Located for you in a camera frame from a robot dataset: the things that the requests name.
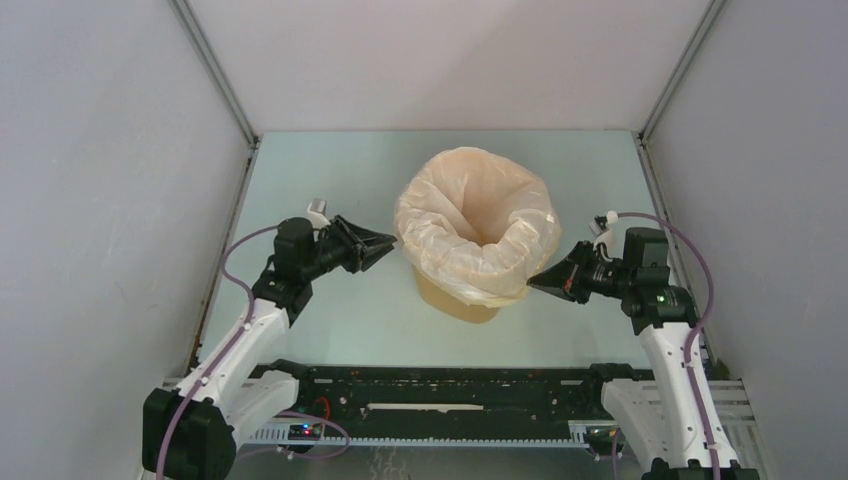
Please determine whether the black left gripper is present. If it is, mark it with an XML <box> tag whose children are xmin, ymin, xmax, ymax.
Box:
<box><xmin>302</xmin><ymin>215</ymin><xmax>396</xmax><ymax>281</ymax></box>

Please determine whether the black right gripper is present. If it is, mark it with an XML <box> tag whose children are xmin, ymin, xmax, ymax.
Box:
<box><xmin>527</xmin><ymin>240</ymin><xmax>634</xmax><ymax>304</ymax></box>

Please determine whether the orange plastic trash bin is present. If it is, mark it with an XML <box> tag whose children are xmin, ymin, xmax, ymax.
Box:
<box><xmin>412</xmin><ymin>267</ymin><xmax>528</xmax><ymax>324</ymax></box>

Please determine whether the translucent white trash bag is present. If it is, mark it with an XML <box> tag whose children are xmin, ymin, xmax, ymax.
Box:
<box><xmin>393</xmin><ymin>147</ymin><xmax>562</xmax><ymax>308</ymax></box>

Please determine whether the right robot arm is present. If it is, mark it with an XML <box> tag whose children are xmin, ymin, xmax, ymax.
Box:
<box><xmin>527</xmin><ymin>227</ymin><xmax>760</xmax><ymax>479</ymax></box>

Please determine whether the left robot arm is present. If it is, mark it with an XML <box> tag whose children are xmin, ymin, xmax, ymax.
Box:
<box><xmin>142</xmin><ymin>214</ymin><xmax>396</xmax><ymax>479</ymax></box>

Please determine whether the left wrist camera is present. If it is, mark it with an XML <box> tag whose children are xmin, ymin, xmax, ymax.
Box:
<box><xmin>306</xmin><ymin>198</ymin><xmax>331</xmax><ymax>230</ymax></box>

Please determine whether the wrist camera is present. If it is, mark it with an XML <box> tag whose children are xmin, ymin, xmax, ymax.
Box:
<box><xmin>306</xmin><ymin>198</ymin><xmax>331</xmax><ymax>230</ymax></box>
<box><xmin>589</xmin><ymin>211</ymin><xmax>619</xmax><ymax>260</ymax></box>

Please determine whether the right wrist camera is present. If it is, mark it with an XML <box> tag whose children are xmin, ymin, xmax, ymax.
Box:
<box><xmin>589</xmin><ymin>211</ymin><xmax>619</xmax><ymax>260</ymax></box>

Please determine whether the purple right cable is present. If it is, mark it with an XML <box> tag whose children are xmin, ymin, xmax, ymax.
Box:
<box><xmin>612</xmin><ymin>211</ymin><xmax>723</xmax><ymax>480</ymax></box>

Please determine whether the purple cable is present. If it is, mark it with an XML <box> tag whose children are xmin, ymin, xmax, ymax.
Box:
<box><xmin>612</xmin><ymin>211</ymin><xmax>723</xmax><ymax>480</ymax></box>
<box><xmin>154</xmin><ymin>225</ymin><xmax>283</xmax><ymax>480</ymax></box>

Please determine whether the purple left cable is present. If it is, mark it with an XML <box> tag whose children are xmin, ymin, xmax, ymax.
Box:
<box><xmin>154</xmin><ymin>225</ymin><xmax>283</xmax><ymax>480</ymax></box>

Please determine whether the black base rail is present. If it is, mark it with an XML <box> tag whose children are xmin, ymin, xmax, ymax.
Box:
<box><xmin>165</xmin><ymin>360</ymin><xmax>750</xmax><ymax>452</ymax></box>

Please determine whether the left corner frame post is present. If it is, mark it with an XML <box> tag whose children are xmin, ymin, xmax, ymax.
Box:
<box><xmin>167</xmin><ymin>0</ymin><xmax>260</xmax><ymax>149</ymax></box>

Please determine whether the corner frame post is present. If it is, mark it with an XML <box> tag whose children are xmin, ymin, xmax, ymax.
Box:
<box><xmin>167</xmin><ymin>0</ymin><xmax>260</xmax><ymax>149</ymax></box>
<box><xmin>639</xmin><ymin>0</ymin><xmax>730</xmax><ymax>143</ymax></box>

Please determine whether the right corner frame post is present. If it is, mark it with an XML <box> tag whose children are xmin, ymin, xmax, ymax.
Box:
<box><xmin>639</xmin><ymin>0</ymin><xmax>730</xmax><ymax>143</ymax></box>

